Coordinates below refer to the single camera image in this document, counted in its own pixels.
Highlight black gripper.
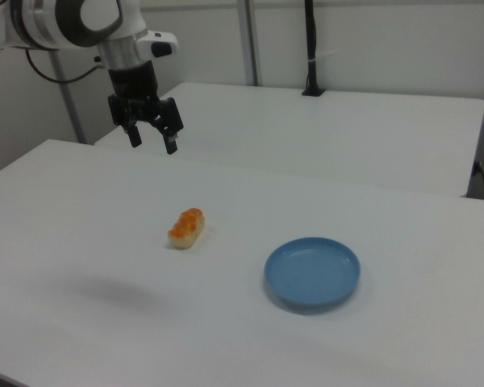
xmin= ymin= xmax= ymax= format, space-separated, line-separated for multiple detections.
xmin=106 ymin=60 xmax=185 ymax=156

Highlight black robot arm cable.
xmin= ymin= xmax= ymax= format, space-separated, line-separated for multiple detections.
xmin=25 ymin=48 xmax=106 ymax=85

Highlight grey frame post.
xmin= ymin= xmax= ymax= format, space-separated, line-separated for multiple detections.
xmin=50 ymin=48 xmax=86 ymax=145

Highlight blue round plate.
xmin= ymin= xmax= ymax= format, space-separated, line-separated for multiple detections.
xmin=264 ymin=236 xmax=362 ymax=315

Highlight orange glazed bread loaf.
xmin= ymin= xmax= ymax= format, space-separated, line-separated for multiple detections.
xmin=167 ymin=207 xmax=207 ymax=250

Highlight aluminium frame post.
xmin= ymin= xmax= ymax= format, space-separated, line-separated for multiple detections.
xmin=237 ymin=0 xmax=264 ymax=87

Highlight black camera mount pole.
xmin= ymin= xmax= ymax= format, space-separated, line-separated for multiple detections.
xmin=301 ymin=0 xmax=328 ymax=98

